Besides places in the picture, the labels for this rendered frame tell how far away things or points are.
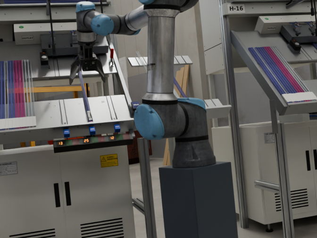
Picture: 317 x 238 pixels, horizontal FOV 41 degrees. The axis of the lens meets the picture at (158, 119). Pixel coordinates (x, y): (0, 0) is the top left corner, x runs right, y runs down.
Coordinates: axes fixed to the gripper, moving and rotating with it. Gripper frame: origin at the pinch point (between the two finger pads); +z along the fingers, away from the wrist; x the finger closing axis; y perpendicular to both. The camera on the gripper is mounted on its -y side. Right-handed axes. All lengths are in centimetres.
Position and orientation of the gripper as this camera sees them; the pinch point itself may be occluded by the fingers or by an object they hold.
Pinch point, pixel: (87, 83)
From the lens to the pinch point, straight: 189.2
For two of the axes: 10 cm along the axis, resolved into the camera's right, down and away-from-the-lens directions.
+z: -0.5, 8.8, 4.7
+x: 9.6, -0.9, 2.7
